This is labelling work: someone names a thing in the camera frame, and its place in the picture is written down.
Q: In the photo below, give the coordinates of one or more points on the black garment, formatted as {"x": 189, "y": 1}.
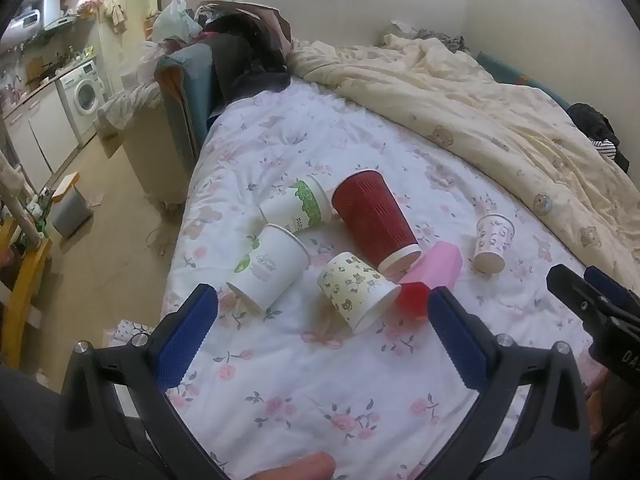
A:
{"x": 597, "y": 127}

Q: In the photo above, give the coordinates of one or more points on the white cup green band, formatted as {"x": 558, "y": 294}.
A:
{"x": 297, "y": 205}

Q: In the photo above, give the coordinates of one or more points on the white plastic bag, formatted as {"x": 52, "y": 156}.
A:
{"x": 172, "y": 22}

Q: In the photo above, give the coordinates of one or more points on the bear print paper cup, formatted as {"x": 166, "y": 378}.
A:
{"x": 352, "y": 285}

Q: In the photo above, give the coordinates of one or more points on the white side cabinet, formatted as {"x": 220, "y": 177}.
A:
{"x": 150, "y": 155}

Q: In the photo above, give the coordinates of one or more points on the white washing machine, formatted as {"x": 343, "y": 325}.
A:
{"x": 82, "y": 92}

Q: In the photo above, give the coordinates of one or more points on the grey waste bin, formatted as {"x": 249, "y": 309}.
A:
{"x": 70, "y": 212}

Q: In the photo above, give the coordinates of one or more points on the yellow wooden chair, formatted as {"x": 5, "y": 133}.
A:
{"x": 25, "y": 285}

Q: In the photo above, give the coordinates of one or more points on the white cup pink pattern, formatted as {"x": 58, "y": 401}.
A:
{"x": 492, "y": 242}

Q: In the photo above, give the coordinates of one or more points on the person's left hand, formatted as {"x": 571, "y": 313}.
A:
{"x": 295, "y": 467}

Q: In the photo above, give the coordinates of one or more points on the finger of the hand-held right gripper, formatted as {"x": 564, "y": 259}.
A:
{"x": 612, "y": 287}
{"x": 575, "y": 295}

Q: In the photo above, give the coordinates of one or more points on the white cup green round print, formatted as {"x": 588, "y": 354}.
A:
{"x": 272, "y": 265}

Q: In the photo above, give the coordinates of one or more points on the pile of dark clothes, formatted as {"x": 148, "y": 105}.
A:
{"x": 247, "y": 55}

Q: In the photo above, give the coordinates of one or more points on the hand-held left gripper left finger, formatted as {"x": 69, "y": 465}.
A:
{"x": 186, "y": 339}

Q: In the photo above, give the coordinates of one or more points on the cardboard box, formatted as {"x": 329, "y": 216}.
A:
{"x": 65, "y": 186}

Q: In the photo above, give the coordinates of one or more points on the pink plastic cup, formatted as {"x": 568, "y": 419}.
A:
{"x": 435, "y": 265}

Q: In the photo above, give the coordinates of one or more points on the blue bed headboard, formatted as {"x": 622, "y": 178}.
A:
{"x": 187, "y": 90}

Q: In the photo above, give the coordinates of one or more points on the cream bear print comforter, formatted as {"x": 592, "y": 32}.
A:
{"x": 475, "y": 105}

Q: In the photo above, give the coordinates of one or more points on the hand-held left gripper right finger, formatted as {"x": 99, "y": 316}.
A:
{"x": 457, "y": 340}

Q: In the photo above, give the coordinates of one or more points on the white kitchen cabinet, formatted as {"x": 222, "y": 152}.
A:
{"x": 35, "y": 130}

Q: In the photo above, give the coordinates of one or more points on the red ribbed paper cup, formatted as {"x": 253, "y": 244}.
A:
{"x": 375, "y": 215}

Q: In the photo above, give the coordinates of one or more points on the small red translucent cup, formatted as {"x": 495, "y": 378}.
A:
{"x": 412, "y": 300}

